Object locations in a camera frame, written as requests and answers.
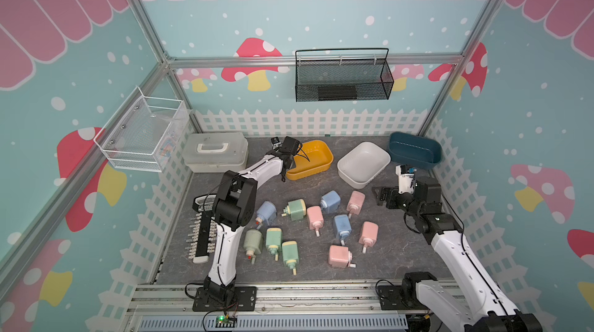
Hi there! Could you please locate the green sharpener middle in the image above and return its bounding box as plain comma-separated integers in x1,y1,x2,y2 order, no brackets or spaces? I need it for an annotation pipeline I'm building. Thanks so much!
265,227,282,261

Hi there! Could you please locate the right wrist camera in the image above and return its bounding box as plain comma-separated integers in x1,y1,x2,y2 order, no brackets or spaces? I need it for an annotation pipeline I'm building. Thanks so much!
395,164,417,194

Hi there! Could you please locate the yellow storage box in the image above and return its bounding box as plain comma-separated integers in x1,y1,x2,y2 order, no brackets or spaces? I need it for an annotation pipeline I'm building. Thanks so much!
286,140,334,181

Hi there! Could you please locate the green circuit board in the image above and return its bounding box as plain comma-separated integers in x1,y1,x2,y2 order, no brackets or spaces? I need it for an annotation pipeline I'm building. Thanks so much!
215,315,238,328

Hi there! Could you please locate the black tool rack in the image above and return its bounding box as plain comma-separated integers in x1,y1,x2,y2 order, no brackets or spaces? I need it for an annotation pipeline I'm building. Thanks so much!
186,194,217,264

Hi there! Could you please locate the pink sharpener upper right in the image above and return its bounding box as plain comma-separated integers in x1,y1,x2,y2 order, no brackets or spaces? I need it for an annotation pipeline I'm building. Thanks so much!
346,191,366,218

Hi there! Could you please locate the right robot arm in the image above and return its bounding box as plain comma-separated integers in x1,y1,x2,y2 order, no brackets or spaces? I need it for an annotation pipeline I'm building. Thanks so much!
372,176,544,331

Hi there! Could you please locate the pink sharpener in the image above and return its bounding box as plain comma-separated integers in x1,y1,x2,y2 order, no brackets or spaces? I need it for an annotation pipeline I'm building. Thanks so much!
346,191,366,218
328,245,357,269
358,222,379,254
306,206,324,237

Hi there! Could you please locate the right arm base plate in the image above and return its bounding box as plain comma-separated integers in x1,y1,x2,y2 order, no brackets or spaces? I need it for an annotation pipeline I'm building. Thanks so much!
376,285,417,311

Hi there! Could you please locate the pink sharpener bottom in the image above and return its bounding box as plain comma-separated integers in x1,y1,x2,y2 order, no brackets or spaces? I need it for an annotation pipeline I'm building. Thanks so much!
328,245,357,269

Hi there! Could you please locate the black wire mesh basket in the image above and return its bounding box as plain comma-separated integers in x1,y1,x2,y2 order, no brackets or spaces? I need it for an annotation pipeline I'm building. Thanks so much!
295,48,394,102

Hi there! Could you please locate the blue sharpener center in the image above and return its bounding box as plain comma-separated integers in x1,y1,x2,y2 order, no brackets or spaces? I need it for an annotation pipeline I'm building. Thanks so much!
334,215,352,246

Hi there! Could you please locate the aluminium rail frame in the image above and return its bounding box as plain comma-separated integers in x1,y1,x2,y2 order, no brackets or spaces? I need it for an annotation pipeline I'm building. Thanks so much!
119,279,466,331

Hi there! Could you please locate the pale green sharpener left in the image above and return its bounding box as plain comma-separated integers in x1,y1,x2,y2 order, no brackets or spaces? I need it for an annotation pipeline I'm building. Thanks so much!
243,229,263,264

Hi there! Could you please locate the blue sharpener upper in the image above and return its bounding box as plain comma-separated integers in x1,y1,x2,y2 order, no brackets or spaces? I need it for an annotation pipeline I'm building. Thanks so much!
320,191,341,214

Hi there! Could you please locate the pink sharpener center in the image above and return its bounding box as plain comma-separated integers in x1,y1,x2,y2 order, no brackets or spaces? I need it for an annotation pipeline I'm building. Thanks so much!
306,206,324,237

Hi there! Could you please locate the white wire mesh basket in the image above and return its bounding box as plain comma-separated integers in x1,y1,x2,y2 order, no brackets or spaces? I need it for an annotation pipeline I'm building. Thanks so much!
94,88,190,173

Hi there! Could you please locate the teal storage box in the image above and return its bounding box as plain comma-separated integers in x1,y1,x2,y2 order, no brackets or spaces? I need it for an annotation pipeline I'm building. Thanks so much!
388,132,442,170

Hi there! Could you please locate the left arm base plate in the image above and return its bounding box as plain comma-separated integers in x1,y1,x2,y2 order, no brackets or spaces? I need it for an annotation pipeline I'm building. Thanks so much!
192,287,258,312

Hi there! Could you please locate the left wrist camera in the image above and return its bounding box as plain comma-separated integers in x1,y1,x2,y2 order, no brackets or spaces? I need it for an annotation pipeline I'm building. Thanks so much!
271,137,282,149

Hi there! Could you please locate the translucent lidded case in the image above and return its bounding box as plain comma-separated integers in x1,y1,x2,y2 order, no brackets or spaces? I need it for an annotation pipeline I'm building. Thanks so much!
182,132,249,174

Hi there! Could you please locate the green sharpener upper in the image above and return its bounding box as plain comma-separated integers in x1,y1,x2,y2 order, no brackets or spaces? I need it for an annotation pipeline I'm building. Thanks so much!
282,199,307,222

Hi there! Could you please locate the green sharpener bottom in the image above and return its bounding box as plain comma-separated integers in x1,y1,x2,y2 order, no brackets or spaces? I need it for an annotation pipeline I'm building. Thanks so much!
282,241,299,276

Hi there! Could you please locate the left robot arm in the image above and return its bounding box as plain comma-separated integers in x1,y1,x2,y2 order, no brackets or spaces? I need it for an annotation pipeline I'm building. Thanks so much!
203,137,303,304

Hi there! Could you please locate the blue sharpener left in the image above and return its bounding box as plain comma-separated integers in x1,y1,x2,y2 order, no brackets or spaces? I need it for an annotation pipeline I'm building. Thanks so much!
255,201,277,229

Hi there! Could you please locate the white storage box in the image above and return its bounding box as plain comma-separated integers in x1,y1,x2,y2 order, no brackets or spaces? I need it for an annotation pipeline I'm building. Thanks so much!
337,141,391,190

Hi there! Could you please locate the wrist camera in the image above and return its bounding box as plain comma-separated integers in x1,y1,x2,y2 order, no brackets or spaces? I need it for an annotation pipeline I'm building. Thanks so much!
395,164,417,194
271,137,282,149

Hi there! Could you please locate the blue sharpener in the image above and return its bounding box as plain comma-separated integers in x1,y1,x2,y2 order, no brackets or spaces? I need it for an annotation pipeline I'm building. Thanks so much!
334,215,352,246
255,201,277,229
320,191,341,214

